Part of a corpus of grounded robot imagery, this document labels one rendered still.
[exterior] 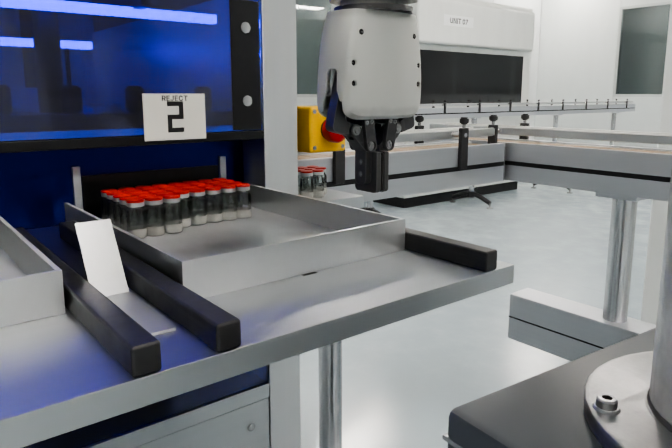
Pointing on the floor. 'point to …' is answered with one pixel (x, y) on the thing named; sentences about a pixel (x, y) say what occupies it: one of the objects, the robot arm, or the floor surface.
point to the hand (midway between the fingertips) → (371, 170)
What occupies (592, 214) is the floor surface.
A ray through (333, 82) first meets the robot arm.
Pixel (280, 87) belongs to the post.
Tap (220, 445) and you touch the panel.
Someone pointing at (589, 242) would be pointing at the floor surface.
